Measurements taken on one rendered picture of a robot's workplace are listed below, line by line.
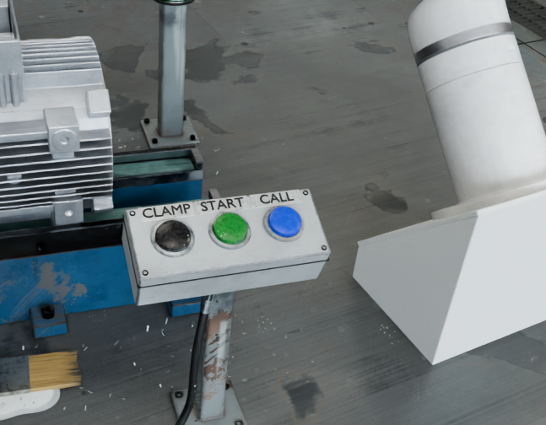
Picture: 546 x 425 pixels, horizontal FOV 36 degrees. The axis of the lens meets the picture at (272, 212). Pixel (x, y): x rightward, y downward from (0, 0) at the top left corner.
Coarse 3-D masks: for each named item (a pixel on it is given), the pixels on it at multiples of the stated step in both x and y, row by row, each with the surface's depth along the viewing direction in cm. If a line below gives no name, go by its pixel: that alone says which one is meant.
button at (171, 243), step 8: (160, 224) 71; (168, 224) 71; (176, 224) 71; (184, 224) 71; (160, 232) 70; (168, 232) 70; (176, 232) 70; (184, 232) 71; (160, 240) 70; (168, 240) 70; (176, 240) 70; (184, 240) 70; (168, 248) 70; (176, 248) 70; (184, 248) 70
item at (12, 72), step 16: (0, 0) 86; (0, 16) 86; (0, 32) 87; (16, 32) 81; (0, 48) 79; (16, 48) 80; (0, 64) 80; (16, 64) 81; (0, 80) 81; (16, 80) 82; (0, 96) 82; (16, 96) 82
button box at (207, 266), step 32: (288, 192) 76; (128, 224) 71; (192, 224) 72; (256, 224) 73; (320, 224) 75; (128, 256) 72; (160, 256) 70; (192, 256) 70; (224, 256) 71; (256, 256) 72; (288, 256) 72; (320, 256) 73; (160, 288) 70; (192, 288) 72; (224, 288) 74
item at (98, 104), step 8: (88, 96) 84; (96, 96) 84; (104, 96) 84; (88, 104) 84; (96, 104) 84; (104, 104) 84; (88, 112) 85; (96, 112) 84; (104, 112) 84; (96, 200) 91; (104, 200) 91; (96, 208) 91; (104, 208) 91
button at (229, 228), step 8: (224, 216) 72; (232, 216) 72; (216, 224) 72; (224, 224) 72; (232, 224) 72; (240, 224) 72; (216, 232) 71; (224, 232) 71; (232, 232) 71; (240, 232) 72; (224, 240) 71; (232, 240) 71; (240, 240) 71
